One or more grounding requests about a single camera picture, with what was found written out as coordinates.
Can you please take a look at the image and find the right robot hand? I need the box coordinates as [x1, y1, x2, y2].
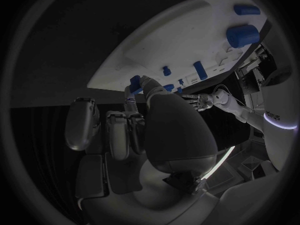
[64, 75, 222, 225]

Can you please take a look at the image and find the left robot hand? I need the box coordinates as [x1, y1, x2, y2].
[181, 92, 215, 112]

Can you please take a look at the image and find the blue block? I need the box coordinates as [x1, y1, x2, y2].
[129, 75, 145, 96]

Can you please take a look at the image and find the white task board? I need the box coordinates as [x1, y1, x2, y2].
[86, 0, 270, 95]

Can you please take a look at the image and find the blue slim cylinder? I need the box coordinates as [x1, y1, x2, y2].
[192, 60, 209, 81]

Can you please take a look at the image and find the blue thick cylinder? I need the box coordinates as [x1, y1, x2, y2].
[225, 24, 261, 49]

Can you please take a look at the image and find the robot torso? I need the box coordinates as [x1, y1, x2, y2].
[260, 65, 300, 172]

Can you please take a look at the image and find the blue long cylinder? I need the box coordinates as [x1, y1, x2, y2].
[233, 4, 262, 16]

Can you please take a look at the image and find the white cable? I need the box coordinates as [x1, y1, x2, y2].
[213, 84, 254, 112]

